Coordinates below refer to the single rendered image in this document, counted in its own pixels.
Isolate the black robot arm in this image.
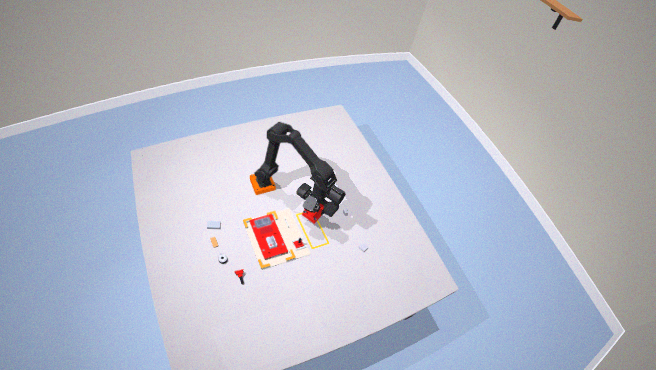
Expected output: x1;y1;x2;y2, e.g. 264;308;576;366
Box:
254;122;346;213

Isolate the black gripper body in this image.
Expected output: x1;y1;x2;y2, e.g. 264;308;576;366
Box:
296;183;339;217

